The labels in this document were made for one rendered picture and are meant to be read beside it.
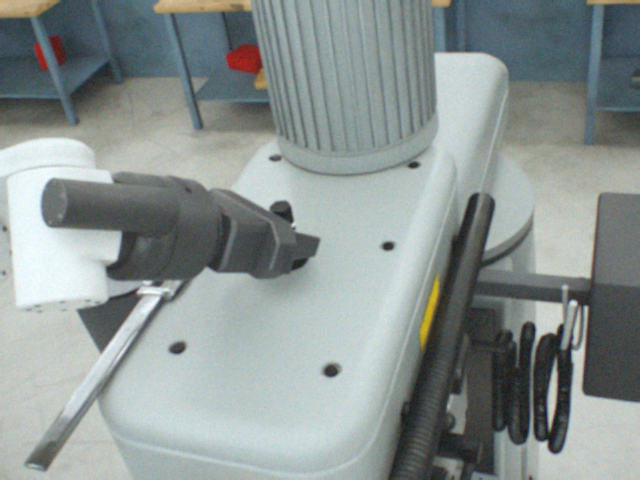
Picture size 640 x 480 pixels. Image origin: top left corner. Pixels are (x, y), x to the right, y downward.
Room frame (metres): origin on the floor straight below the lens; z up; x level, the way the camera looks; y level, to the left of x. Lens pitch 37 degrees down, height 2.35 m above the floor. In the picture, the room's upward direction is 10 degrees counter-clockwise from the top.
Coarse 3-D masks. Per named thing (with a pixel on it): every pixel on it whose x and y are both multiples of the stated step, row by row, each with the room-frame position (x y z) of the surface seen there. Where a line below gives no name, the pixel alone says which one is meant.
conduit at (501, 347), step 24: (504, 336) 0.79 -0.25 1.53; (528, 336) 0.76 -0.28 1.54; (552, 336) 0.80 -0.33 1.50; (504, 360) 0.75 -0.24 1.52; (528, 360) 0.82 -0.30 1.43; (552, 360) 0.80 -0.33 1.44; (504, 384) 0.72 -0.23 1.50; (528, 384) 0.80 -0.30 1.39; (504, 408) 0.70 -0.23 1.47; (528, 408) 0.77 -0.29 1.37; (528, 432) 0.73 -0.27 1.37; (552, 432) 0.66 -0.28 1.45
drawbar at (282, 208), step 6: (276, 204) 0.60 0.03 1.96; (282, 204) 0.60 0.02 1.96; (288, 204) 0.60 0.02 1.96; (270, 210) 0.60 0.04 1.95; (276, 210) 0.59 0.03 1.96; (282, 210) 0.59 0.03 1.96; (288, 210) 0.59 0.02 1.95; (282, 216) 0.59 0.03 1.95; (288, 216) 0.59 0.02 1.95; (294, 228) 0.60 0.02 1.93; (294, 264) 0.59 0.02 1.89; (300, 264) 0.59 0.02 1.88
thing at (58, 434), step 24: (144, 288) 0.59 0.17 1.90; (168, 288) 0.58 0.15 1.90; (144, 312) 0.55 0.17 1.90; (120, 336) 0.52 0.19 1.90; (120, 360) 0.49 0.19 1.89; (96, 384) 0.47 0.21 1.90; (72, 408) 0.44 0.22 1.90; (48, 432) 0.42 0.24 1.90; (72, 432) 0.42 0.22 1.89; (48, 456) 0.40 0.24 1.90
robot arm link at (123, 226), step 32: (32, 192) 0.47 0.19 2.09; (64, 192) 0.43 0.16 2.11; (96, 192) 0.45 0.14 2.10; (128, 192) 0.46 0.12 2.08; (160, 192) 0.48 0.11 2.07; (32, 224) 0.45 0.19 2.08; (64, 224) 0.43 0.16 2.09; (96, 224) 0.44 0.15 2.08; (128, 224) 0.45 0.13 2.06; (160, 224) 0.46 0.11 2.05; (32, 256) 0.44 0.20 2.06; (64, 256) 0.43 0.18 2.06; (96, 256) 0.45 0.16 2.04; (128, 256) 0.47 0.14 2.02; (160, 256) 0.48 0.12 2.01; (32, 288) 0.42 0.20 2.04; (64, 288) 0.42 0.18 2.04; (96, 288) 0.43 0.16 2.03
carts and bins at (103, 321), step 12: (108, 288) 2.41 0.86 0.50; (120, 288) 2.39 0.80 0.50; (132, 288) 2.38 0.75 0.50; (108, 300) 2.20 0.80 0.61; (120, 300) 2.20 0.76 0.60; (132, 300) 2.21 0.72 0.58; (84, 312) 2.25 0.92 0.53; (96, 312) 2.22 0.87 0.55; (108, 312) 2.21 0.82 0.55; (120, 312) 2.21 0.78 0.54; (84, 324) 2.32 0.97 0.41; (96, 324) 2.24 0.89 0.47; (108, 324) 2.22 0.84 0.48; (120, 324) 2.21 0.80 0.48; (96, 336) 2.27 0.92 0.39; (108, 336) 2.23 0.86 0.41
